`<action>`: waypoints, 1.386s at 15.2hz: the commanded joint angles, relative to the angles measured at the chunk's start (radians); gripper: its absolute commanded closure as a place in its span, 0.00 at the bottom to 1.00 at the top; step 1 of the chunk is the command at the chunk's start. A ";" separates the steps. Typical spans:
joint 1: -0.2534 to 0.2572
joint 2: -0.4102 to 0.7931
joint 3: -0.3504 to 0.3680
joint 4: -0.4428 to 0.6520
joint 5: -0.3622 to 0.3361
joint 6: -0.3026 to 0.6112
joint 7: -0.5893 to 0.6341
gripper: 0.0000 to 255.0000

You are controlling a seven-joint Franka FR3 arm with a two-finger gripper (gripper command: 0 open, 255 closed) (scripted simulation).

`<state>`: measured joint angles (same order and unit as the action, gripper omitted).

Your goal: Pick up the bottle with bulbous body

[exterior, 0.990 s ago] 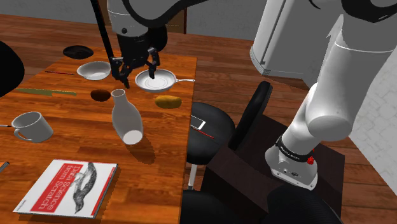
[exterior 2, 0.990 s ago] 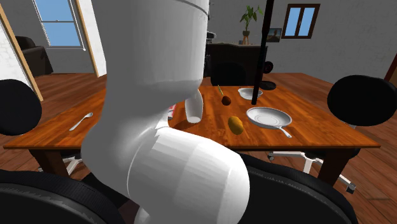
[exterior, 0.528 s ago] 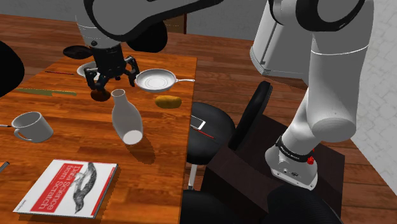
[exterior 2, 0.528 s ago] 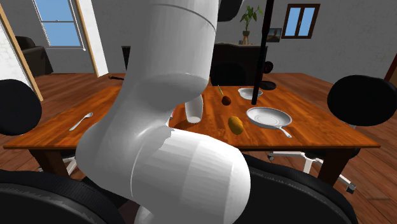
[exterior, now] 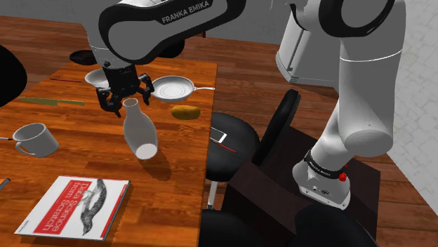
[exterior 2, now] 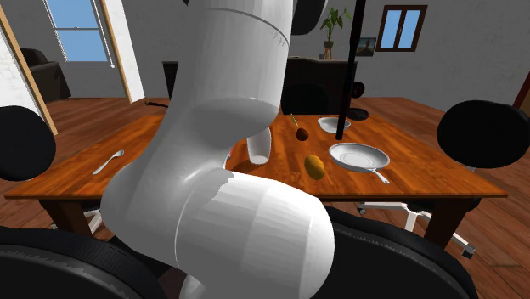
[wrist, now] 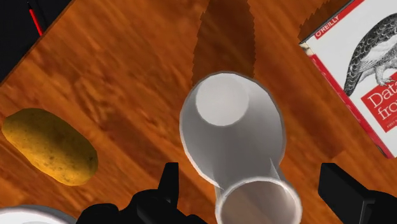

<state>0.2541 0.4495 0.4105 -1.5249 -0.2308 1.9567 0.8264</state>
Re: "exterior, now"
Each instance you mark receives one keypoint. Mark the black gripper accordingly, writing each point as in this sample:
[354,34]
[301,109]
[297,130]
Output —
[121,80]

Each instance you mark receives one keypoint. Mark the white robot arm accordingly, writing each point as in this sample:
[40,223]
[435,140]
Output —
[362,89]

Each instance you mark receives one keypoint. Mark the white bowl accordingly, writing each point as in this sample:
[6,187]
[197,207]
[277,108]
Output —
[95,79]

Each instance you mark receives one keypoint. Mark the white vase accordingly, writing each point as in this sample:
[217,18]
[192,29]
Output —
[138,131]

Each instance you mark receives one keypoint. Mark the white frying pan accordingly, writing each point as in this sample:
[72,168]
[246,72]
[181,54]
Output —
[172,89]

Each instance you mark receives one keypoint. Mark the black round stool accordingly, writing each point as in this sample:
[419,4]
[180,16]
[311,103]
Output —
[82,57]

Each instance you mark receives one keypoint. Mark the brown potato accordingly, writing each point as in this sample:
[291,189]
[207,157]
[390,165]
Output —
[185,112]

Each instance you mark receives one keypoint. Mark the red pencil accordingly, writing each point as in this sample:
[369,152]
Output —
[65,80]

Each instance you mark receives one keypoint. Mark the green knife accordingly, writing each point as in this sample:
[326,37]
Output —
[48,101]

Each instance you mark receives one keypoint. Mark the white phone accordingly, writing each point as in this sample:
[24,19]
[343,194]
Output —
[218,134]

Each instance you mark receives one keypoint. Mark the white mug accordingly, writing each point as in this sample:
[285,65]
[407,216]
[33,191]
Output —
[37,138]

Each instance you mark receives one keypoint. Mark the red pen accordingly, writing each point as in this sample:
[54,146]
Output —
[226,147]

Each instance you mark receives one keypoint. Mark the black round chair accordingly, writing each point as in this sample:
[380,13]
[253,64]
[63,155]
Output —
[10,78]

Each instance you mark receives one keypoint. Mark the red and white book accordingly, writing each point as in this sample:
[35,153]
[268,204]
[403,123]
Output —
[73,208]

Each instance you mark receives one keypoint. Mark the black office chair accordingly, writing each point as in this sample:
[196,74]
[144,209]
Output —
[236,160]

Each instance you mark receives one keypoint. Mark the grey spoon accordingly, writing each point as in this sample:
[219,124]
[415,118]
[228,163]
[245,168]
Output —
[6,139]

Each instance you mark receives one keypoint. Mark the dark robot stand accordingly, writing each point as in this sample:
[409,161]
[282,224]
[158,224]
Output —
[273,191]

